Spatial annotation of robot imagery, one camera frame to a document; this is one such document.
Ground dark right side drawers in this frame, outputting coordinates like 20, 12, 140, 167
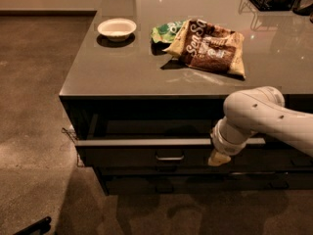
234, 95, 313, 191

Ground dark top drawer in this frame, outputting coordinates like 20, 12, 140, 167
74, 113, 267, 169

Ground black object floor corner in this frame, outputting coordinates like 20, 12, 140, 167
14, 216, 52, 235

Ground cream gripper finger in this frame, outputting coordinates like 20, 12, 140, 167
208, 149, 231, 166

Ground green snack bag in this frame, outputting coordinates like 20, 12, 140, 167
151, 21, 184, 43

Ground white bowl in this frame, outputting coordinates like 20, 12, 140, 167
97, 18, 137, 42

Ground dark middle drawer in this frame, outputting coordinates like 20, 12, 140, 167
99, 165, 234, 176

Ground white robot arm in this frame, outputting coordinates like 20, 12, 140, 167
208, 86, 313, 166

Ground dark cabinet counter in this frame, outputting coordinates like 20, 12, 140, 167
58, 0, 313, 196

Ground brown chip bag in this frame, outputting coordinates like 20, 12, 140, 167
164, 20, 246, 78

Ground dark bottom drawer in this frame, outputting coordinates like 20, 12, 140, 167
104, 175, 290, 195

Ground dark drawer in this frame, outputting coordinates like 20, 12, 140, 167
74, 113, 267, 169
99, 165, 234, 176
104, 175, 290, 195

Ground wire rack on floor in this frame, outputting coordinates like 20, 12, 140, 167
61, 125, 85, 167

